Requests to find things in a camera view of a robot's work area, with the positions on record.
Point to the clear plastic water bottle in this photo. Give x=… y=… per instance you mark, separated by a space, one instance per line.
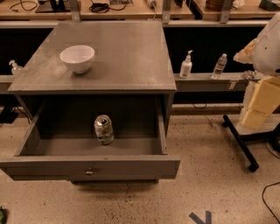
x=219 y=67

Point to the black monitor stand base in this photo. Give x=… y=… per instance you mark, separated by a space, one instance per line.
x=52 y=6

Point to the grey drawer cabinet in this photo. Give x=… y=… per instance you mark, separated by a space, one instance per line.
x=131 y=58

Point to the white ceramic bowl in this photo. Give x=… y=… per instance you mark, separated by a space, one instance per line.
x=78 y=58

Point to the white pump lotion bottle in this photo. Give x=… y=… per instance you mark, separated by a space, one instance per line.
x=186 y=66

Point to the open grey top drawer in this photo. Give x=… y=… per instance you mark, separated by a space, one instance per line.
x=61 y=143

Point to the crumpled foil wrapper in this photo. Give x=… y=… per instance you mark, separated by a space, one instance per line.
x=249 y=75

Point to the clear pump sanitizer bottle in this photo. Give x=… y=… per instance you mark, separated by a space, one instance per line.
x=15 y=68

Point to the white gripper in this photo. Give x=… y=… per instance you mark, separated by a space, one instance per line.
x=268 y=57

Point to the wooden back workbench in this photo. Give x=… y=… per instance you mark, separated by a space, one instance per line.
x=191 y=9

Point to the green object at edge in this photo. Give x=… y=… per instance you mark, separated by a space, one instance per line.
x=2 y=216

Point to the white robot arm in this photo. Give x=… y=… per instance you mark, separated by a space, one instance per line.
x=266 y=55

